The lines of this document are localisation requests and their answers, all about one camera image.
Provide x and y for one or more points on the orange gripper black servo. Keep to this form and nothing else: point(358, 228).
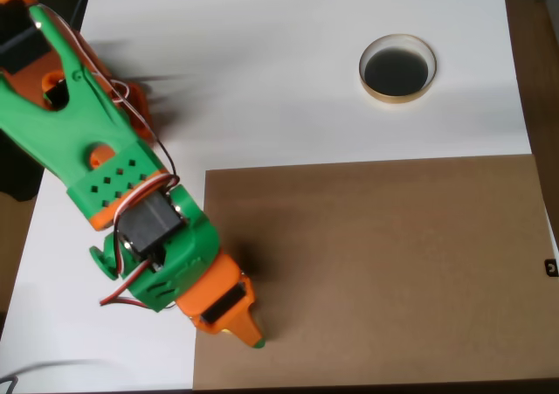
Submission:
point(227, 303)

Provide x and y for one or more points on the orange robot base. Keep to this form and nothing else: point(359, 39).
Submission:
point(142, 105)

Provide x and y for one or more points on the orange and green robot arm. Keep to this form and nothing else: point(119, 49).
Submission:
point(65, 127)

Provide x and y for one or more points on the round dish gold rim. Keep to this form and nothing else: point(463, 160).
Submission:
point(395, 71)

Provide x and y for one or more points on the brown fibreboard panel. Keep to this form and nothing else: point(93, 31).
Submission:
point(371, 258)

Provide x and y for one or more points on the white board sheet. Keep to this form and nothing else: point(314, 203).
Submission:
point(262, 105)

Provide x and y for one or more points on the small black tag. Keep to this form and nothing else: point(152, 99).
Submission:
point(551, 268)

